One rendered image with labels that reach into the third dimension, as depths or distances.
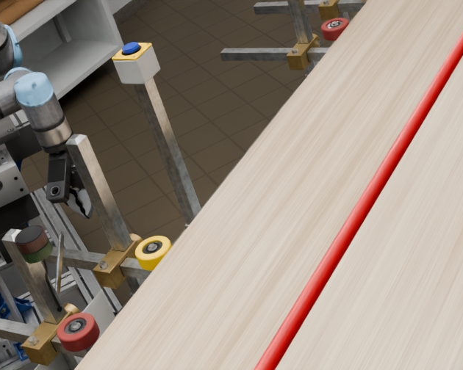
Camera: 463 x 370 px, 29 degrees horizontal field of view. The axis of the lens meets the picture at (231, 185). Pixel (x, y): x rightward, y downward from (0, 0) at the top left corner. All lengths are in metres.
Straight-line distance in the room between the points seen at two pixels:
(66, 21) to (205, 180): 1.78
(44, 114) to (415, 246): 0.82
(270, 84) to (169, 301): 2.70
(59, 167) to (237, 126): 2.21
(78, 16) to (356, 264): 3.65
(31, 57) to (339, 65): 3.00
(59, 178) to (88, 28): 3.23
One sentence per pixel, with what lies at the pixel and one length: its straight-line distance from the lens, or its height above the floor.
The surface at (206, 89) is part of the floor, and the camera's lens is 4.56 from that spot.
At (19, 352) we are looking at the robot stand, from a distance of 2.99.
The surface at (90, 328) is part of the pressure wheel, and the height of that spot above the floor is 0.91.
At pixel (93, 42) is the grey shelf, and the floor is 0.14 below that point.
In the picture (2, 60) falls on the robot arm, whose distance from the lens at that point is 2.37.
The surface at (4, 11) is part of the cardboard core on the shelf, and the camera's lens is 4.73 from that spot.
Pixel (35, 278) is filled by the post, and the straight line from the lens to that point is 1.88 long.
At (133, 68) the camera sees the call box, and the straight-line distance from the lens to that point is 2.07.
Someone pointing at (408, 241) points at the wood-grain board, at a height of 0.90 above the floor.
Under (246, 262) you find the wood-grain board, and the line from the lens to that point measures 1.84.
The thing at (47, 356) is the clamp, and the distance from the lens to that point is 1.93.
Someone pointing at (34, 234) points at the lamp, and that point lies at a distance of 1.80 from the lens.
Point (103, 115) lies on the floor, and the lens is 4.67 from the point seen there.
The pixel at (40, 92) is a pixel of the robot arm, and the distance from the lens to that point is 1.95.
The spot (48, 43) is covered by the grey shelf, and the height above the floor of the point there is 0.18.
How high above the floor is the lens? 2.02
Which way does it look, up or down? 33 degrees down
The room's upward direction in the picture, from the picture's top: 19 degrees counter-clockwise
